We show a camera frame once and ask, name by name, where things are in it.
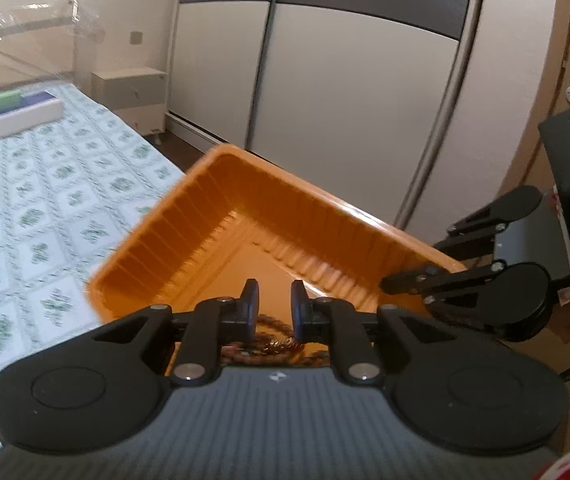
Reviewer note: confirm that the plastic-wrapped headboard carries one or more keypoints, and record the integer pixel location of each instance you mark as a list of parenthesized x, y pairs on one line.
[(25, 30)]

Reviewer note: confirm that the wooden door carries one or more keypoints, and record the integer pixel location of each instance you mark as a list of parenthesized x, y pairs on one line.
[(555, 50)]

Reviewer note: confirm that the beige nightstand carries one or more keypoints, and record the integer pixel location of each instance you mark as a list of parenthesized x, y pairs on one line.
[(130, 95)]

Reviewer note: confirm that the long white box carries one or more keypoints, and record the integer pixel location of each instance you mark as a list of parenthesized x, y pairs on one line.
[(10, 122)]

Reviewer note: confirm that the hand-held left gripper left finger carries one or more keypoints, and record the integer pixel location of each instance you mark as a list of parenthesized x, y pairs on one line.
[(251, 310)]

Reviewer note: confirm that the bed with patterned sheet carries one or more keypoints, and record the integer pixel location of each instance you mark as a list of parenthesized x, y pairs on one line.
[(40, 210)]

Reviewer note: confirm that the orange plastic tray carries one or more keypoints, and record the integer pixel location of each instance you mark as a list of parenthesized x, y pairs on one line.
[(225, 240)]

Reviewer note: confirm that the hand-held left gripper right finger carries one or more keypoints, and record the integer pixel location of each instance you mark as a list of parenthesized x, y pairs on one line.
[(299, 310)]

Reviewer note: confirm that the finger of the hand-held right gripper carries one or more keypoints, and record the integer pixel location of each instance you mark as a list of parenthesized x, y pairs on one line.
[(440, 282), (470, 232)]

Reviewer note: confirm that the sliding door wardrobe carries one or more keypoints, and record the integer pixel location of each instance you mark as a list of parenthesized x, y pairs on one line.
[(340, 70)]

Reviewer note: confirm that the wall socket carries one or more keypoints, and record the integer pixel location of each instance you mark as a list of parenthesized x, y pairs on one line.
[(135, 38)]

